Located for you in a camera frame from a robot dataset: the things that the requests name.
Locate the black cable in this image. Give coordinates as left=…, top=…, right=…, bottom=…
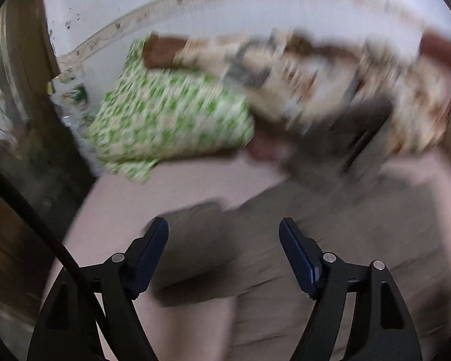
left=0, top=158, right=111, bottom=333

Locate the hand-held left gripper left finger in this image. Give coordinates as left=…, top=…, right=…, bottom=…
left=26, top=217, right=170, bottom=361

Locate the grey quilted jacket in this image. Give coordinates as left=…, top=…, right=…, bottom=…
left=145, top=94, right=451, bottom=361

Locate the pink quilted bed sheet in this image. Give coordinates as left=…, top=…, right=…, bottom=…
left=41, top=147, right=451, bottom=361

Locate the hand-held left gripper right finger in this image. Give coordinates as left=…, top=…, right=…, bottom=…
left=279, top=217, right=423, bottom=361

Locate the wooden cabinet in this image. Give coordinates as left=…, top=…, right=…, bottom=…
left=0, top=0, right=96, bottom=328

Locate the green patterned pillow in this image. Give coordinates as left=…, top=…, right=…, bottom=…
left=87, top=38, right=255, bottom=185

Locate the leaf print blanket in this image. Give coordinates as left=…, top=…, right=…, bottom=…
left=143, top=28, right=451, bottom=159

